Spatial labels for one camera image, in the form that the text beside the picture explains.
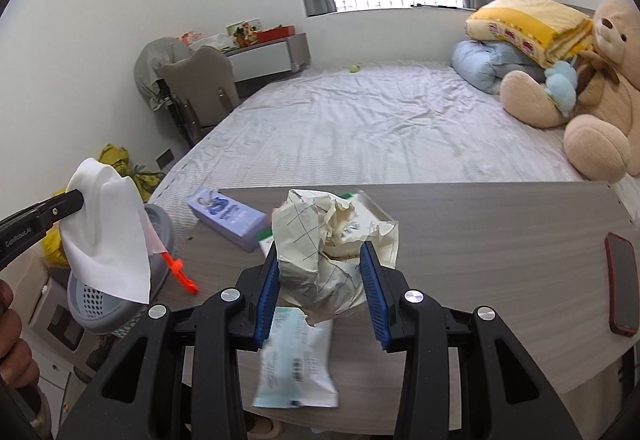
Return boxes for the bed with checked sheet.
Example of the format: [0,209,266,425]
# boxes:
[150,60,640,203]

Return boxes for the light blue wipes packet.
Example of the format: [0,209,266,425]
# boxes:
[251,306,340,410]

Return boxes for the person's left hand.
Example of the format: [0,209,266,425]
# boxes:
[0,280,33,390]

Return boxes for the white plastic drawer cabinet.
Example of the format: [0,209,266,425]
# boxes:
[27,263,101,388]

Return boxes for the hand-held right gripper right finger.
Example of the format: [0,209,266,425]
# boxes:
[359,240,584,440]

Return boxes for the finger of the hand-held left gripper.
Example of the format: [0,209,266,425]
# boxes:
[0,189,85,272]

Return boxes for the purple cartoon box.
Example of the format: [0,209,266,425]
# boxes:
[187,187,269,252]

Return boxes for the green and white carton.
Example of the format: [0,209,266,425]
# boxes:
[257,191,398,256]

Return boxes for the grey and white desk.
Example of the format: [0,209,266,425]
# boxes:
[220,33,311,98]

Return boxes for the red box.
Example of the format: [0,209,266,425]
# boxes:
[256,24,296,44]

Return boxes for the large beige teddy bear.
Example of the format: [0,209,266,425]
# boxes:
[500,0,640,183]

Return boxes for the white tissue box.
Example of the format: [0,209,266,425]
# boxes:
[175,30,231,52]

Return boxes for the yellow printed tied sack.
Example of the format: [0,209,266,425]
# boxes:
[122,165,167,202]

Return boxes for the red smartphone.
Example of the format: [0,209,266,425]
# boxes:
[604,232,640,337]

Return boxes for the brown plush toy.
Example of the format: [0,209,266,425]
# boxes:
[572,49,621,108]

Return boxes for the grey checked cloth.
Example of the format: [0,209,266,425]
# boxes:
[134,37,193,111]

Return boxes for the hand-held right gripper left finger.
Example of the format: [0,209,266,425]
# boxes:
[55,243,281,440]

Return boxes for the yellow folded blanket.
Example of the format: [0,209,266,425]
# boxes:
[465,0,598,68]

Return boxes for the colourful figurines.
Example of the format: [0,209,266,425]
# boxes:
[227,19,263,47]

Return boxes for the orange plastic tool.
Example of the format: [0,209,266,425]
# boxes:
[161,250,199,295]

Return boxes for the yellow woven sack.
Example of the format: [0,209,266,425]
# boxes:
[97,143,132,176]

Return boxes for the grey perforated basket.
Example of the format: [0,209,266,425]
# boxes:
[66,203,177,335]

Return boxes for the cream paper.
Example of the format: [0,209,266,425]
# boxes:
[271,189,401,327]

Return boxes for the white tissue sheet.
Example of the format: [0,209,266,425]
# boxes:
[60,158,153,305]

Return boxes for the light blue pillow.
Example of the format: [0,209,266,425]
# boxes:
[450,40,548,95]

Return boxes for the beige chair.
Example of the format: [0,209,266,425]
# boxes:
[157,45,241,146]

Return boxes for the light blue plush toy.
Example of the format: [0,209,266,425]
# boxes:
[544,60,581,116]

